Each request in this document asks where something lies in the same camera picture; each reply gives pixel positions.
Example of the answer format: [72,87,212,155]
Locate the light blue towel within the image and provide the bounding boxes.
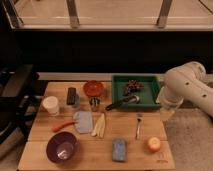
[73,111,93,134]

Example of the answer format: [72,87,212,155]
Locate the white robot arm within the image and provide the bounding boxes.
[158,61,213,117]

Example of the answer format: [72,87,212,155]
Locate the red bowl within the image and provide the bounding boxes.
[83,80,104,97]

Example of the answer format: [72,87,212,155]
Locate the purple bowl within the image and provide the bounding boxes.
[46,131,78,164]

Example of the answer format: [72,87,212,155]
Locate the small metal cup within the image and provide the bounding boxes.
[89,97,101,112]

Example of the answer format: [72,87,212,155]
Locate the brown pine cone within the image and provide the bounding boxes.
[124,80,144,96]

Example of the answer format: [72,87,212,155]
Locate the black rectangular block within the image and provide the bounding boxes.
[67,87,76,105]

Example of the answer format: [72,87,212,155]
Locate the green plastic tray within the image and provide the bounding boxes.
[111,75,160,110]

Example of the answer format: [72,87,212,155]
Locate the peeled banana pieces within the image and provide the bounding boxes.
[91,113,106,138]

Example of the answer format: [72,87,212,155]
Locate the metal fork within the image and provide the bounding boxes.
[135,113,142,140]

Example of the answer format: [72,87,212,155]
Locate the orange carrot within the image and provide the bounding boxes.
[52,121,77,132]

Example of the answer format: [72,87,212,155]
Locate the white cup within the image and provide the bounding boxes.
[42,96,60,116]

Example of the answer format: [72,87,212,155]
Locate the blue sponge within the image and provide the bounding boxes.
[112,138,126,162]

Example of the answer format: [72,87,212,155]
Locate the orange fruit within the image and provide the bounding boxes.
[147,137,161,152]

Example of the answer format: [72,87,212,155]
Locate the black chair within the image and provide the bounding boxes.
[0,64,39,144]

